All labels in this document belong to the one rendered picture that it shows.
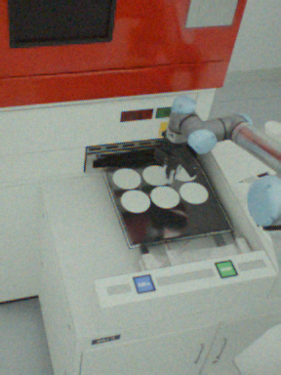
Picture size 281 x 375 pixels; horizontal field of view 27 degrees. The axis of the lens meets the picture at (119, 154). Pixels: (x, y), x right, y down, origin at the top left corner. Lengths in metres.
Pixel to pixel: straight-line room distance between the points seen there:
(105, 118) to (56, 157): 0.23
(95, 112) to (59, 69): 0.27
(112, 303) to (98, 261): 0.28
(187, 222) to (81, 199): 0.39
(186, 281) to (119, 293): 0.20
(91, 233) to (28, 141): 0.38
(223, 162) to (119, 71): 0.55
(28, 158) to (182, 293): 0.71
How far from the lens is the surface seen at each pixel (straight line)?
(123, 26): 1.71
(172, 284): 1.73
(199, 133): 1.76
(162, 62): 1.84
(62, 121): 1.94
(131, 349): 1.93
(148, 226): 1.93
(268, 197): 1.45
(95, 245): 1.95
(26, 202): 2.20
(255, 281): 1.83
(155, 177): 2.08
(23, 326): 2.73
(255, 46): 4.11
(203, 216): 2.00
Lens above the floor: 2.37
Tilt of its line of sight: 43 degrees down
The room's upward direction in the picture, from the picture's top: 8 degrees clockwise
